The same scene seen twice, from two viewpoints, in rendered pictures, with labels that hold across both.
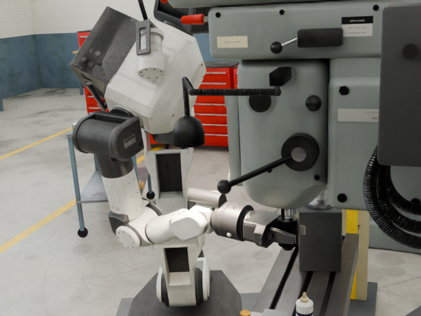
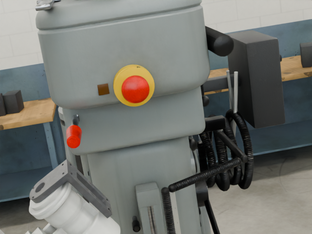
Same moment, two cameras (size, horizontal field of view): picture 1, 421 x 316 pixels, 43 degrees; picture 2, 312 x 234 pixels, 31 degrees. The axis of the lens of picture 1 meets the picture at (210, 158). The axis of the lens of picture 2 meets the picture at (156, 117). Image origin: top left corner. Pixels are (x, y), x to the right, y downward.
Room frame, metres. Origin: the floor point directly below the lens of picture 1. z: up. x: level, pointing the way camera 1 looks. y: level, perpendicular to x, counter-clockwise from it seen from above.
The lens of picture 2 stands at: (1.50, 0.79, 1.93)
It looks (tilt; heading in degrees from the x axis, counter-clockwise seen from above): 15 degrees down; 245
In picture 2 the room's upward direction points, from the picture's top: 9 degrees counter-clockwise
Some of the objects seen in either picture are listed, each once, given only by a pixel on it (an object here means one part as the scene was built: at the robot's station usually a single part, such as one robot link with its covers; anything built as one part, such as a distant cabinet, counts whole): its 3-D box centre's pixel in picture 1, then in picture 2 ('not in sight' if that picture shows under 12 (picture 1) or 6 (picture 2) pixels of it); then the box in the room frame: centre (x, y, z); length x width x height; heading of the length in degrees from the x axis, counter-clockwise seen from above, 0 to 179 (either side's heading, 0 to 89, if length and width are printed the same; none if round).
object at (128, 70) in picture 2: not in sight; (133, 85); (1.18, 0.05, 1.76); 0.06 x 0.02 x 0.06; 160
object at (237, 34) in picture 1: (306, 27); (128, 98); (1.08, -0.20, 1.68); 0.34 x 0.24 x 0.10; 70
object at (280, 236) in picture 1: (281, 237); not in sight; (1.07, -0.15, 1.23); 0.06 x 0.02 x 0.03; 55
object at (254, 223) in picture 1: (252, 225); not in sight; (1.15, -0.09, 1.23); 0.13 x 0.12 x 0.10; 145
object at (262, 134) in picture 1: (288, 129); (146, 202); (1.10, -0.17, 1.47); 0.21 x 0.19 x 0.32; 160
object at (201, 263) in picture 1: (183, 281); not in sight; (1.88, 0.13, 0.68); 0.21 x 0.20 x 0.13; 178
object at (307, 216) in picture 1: (318, 224); not in sight; (1.49, -0.32, 1.07); 0.22 x 0.12 x 0.20; 171
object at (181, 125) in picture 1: (188, 130); not in sight; (1.15, 0.05, 1.47); 0.07 x 0.07 x 0.06
